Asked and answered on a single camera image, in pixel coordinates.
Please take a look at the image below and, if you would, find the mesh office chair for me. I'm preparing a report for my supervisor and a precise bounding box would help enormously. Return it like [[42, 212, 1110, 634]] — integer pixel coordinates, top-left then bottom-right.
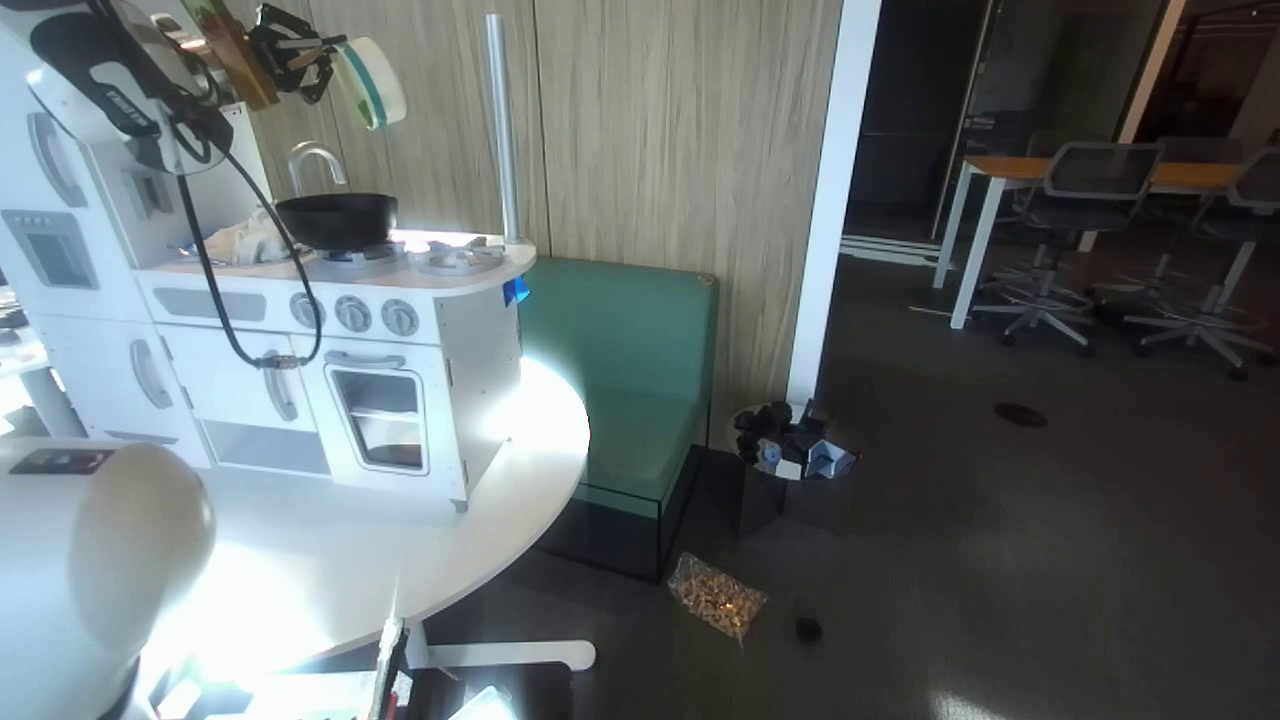
[[983, 134, 1168, 354], [1123, 142, 1280, 379]]

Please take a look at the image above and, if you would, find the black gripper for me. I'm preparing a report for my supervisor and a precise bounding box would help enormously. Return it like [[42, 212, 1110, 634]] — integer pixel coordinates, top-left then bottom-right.
[[246, 4, 355, 108]]

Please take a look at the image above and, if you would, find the silver toy faucet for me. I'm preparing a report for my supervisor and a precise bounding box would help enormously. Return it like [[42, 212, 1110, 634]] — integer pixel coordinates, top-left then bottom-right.
[[283, 140, 351, 203]]

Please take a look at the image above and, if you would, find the black bowl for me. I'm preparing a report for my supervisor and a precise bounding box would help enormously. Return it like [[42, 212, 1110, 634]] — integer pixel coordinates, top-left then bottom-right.
[[272, 191, 400, 257]]

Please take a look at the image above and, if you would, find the round white table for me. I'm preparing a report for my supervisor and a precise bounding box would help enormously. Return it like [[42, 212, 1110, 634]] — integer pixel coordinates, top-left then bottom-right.
[[0, 350, 598, 674]]

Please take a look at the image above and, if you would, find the thin white pole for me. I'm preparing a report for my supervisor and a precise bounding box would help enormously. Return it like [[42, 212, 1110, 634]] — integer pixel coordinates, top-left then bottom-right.
[[481, 10, 522, 245]]

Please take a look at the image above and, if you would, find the wood-top white-leg desk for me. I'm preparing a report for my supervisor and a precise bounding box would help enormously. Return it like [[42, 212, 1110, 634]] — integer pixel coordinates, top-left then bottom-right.
[[930, 148, 1280, 335]]

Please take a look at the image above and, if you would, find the yellow mesh floor mat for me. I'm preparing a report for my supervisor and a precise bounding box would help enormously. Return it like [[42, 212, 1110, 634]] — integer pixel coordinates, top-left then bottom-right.
[[661, 548, 776, 646]]

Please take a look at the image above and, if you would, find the white structural pillar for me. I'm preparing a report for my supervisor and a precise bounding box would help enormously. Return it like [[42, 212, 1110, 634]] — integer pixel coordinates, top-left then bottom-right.
[[785, 0, 887, 420]]

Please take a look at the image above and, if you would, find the white toy play kitchen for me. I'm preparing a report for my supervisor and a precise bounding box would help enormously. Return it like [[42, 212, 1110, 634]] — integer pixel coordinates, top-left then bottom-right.
[[0, 0, 539, 514]]

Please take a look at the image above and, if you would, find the crumpled white cloth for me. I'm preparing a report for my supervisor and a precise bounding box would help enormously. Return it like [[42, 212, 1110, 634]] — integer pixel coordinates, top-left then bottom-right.
[[195, 212, 303, 269]]

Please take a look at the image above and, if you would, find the silver toy stove burner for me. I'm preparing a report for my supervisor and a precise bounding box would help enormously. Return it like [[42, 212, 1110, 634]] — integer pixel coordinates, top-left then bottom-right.
[[391, 226, 518, 271]]

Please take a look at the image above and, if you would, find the green bench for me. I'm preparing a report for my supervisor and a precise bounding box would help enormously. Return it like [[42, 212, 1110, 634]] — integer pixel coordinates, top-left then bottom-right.
[[515, 250, 724, 582]]

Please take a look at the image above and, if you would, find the yellow wrist camera mount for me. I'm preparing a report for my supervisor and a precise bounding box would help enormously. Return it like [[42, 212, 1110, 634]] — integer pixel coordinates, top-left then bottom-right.
[[183, 0, 283, 111]]

